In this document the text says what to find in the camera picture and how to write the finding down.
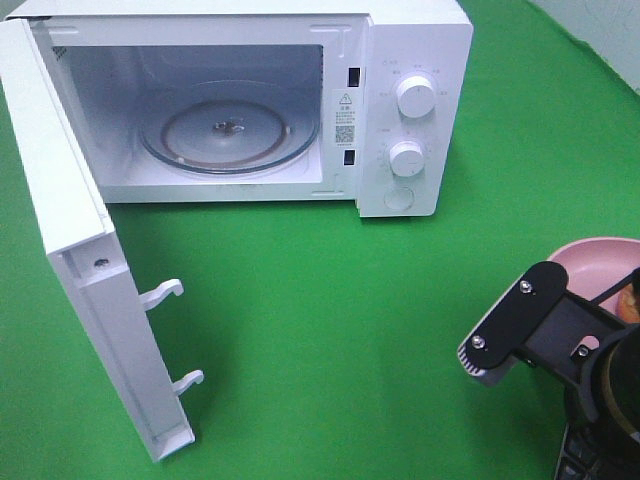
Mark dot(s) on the white microwave knob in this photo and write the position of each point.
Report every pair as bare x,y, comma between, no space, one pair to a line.
407,158
415,95

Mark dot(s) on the white microwave oven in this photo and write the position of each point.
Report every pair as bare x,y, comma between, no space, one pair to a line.
106,59

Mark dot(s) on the white microwave door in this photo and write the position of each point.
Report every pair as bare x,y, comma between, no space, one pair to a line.
83,249

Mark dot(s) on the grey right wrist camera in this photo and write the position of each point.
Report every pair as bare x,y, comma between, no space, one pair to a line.
538,320

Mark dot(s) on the pink plate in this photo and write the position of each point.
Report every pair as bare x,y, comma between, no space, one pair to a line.
598,267

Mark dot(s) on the upper white microwave knob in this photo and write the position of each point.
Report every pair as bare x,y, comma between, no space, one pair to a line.
415,95

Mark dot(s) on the round white door button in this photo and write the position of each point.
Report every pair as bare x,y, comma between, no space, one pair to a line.
399,198

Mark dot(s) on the burger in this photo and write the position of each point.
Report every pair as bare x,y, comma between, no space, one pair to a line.
627,308

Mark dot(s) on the glass microwave turntable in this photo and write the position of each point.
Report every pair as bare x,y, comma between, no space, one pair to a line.
230,127

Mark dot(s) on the green table cloth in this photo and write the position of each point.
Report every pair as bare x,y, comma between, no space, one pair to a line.
328,342

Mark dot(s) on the lower white microwave knob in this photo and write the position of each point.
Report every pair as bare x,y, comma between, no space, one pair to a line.
407,158

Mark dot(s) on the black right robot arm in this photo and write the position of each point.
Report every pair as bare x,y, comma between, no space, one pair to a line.
608,447

